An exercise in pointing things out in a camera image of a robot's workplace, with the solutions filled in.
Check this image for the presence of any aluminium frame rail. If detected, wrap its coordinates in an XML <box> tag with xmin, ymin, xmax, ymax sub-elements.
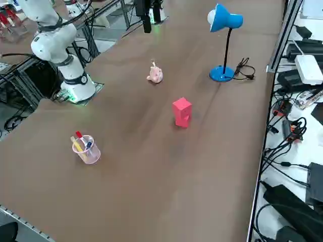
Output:
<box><xmin>266</xmin><ymin>0</ymin><xmax>303</xmax><ymax>74</ymax></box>

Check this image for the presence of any pink plush toy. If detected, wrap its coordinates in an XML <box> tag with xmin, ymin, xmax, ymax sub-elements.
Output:
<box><xmin>146</xmin><ymin>59</ymin><xmax>164</xmax><ymax>85</ymax></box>

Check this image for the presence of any red foam block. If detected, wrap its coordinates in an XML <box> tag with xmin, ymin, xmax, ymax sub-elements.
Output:
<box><xmin>172</xmin><ymin>97</ymin><xmax>193</xmax><ymax>129</ymax></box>

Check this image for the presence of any yellow pen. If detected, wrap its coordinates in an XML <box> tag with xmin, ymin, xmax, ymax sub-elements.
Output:
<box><xmin>71</xmin><ymin>136</ymin><xmax>84</xmax><ymax>153</ymax></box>

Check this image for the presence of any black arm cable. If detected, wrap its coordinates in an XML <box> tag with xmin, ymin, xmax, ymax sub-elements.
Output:
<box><xmin>37</xmin><ymin>0</ymin><xmax>122</xmax><ymax>33</ymax></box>

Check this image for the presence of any blue desk lamp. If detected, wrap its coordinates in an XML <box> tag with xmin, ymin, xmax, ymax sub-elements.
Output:
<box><xmin>207</xmin><ymin>3</ymin><xmax>244</xmax><ymax>83</ymax></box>

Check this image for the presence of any pink mesh pen cup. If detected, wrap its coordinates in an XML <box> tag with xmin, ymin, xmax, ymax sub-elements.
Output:
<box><xmin>72</xmin><ymin>135</ymin><xmax>101</xmax><ymax>165</ymax></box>

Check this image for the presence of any white power strip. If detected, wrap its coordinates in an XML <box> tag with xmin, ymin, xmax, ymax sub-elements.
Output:
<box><xmin>294</xmin><ymin>54</ymin><xmax>323</xmax><ymax>85</ymax></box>

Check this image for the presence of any black lamp cable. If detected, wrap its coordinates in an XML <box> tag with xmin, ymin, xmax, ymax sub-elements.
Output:
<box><xmin>233</xmin><ymin>57</ymin><xmax>256</xmax><ymax>81</ymax></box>

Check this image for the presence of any black power adapter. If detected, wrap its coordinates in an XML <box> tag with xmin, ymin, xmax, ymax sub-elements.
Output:
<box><xmin>277</xmin><ymin>70</ymin><xmax>310</xmax><ymax>93</ymax></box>

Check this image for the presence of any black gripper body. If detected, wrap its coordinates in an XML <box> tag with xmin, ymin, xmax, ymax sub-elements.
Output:
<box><xmin>133</xmin><ymin>0</ymin><xmax>152</xmax><ymax>16</ymax></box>

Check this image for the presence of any clear shelf with red items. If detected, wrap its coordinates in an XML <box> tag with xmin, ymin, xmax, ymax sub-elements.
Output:
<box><xmin>0</xmin><ymin>5</ymin><xmax>28</xmax><ymax>42</ymax></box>

